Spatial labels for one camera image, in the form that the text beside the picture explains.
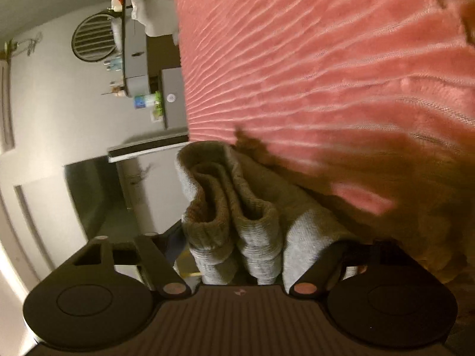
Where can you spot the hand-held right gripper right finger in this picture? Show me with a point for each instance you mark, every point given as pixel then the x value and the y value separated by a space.
pixel 326 263

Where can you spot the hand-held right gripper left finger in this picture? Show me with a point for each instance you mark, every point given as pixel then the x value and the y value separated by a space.
pixel 157 256

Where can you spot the dark glass door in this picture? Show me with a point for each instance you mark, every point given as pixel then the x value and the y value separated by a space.
pixel 92 189

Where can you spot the white flat panel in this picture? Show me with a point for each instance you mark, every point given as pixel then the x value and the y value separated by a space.
pixel 148 147

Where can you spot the green packet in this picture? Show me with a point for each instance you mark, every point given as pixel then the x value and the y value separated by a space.
pixel 159 104

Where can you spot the blue and white bottle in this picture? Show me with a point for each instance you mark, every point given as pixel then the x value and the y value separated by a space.
pixel 144 101

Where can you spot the grey nightstand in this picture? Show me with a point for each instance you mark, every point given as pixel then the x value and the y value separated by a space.
pixel 174 96

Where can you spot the grey rounded cabinet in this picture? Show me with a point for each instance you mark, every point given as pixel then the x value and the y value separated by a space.
pixel 135 59

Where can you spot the pink ribbed blanket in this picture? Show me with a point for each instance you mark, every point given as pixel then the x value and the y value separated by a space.
pixel 315 63

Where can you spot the round mirror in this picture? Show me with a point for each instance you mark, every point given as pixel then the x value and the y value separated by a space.
pixel 92 37

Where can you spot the white pillow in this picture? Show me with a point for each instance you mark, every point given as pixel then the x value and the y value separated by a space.
pixel 154 3

